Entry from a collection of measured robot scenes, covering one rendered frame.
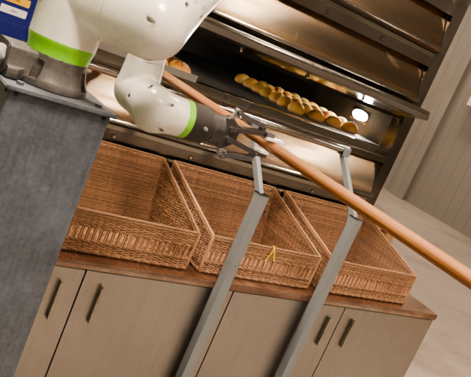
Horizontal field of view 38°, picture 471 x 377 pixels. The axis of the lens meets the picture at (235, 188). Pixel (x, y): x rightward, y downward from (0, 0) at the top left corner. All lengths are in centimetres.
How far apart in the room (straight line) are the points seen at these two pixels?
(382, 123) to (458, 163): 729
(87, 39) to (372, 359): 235
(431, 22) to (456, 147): 756
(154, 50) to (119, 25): 7
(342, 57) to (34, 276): 206
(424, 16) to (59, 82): 239
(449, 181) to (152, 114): 952
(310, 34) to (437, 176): 815
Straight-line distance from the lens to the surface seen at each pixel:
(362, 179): 347
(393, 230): 139
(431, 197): 1101
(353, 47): 319
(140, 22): 122
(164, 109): 153
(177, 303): 249
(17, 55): 131
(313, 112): 335
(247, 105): 294
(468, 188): 1068
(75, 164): 134
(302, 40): 299
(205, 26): 258
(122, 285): 235
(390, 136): 354
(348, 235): 270
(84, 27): 130
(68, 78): 132
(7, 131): 128
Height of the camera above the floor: 144
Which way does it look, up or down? 12 degrees down
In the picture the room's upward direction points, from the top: 23 degrees clockwise
